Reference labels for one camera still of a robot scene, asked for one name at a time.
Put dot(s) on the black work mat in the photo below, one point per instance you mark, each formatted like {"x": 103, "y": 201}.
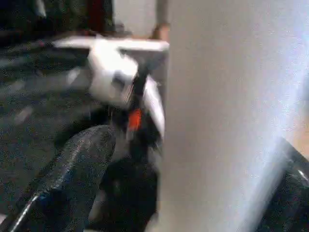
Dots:
{"x": 36, "y": 108}

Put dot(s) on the large black screen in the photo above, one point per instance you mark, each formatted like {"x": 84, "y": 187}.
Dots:
{"x": 48, "y": 14}

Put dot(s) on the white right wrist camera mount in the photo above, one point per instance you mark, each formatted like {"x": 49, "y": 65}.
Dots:
{"x": 113, "y": 72}

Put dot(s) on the white plastic table leg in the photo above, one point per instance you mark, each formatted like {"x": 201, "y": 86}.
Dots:
{"x": 229, "y": 108}

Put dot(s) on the white flat board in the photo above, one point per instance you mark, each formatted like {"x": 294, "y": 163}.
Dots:
{"x": 135, "y": 44}

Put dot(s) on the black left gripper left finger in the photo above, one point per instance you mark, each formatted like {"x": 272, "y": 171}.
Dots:
{"x": 65, "y": 183}

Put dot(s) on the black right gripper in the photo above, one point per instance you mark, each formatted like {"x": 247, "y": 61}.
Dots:
{"x": 137, "y": 125}

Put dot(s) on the brown round object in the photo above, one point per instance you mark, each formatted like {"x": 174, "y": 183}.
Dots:
{"x": 160, "y": 31}

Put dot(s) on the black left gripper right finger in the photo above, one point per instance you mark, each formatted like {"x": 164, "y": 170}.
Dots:
{"x": 285, "y": 193}

